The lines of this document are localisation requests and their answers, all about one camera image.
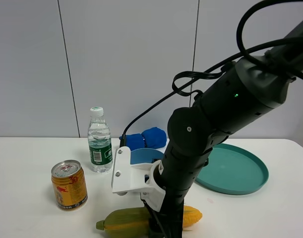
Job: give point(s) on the gold energy drink can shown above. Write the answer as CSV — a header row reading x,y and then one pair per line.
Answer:
x,y
69,185

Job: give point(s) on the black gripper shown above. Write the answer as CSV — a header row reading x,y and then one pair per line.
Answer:
x,y
167,223

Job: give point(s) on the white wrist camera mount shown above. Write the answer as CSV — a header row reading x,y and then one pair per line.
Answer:
x,y
136,178

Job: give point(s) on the toy corn cob with husk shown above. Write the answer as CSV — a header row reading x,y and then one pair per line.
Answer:
x,y
134,222

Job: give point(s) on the clear water bottle green label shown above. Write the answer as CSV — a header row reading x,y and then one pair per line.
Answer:
x,y
99,141

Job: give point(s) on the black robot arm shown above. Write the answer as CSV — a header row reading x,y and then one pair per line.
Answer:
x,y
239,97

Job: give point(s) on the blue plastic bowl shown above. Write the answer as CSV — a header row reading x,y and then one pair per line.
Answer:
x,y
145,155

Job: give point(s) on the rolled blue towel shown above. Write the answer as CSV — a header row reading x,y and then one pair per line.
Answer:
x,y
151,138

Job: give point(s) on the teal round plastic plate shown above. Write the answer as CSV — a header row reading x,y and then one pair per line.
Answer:
x,y
234,171

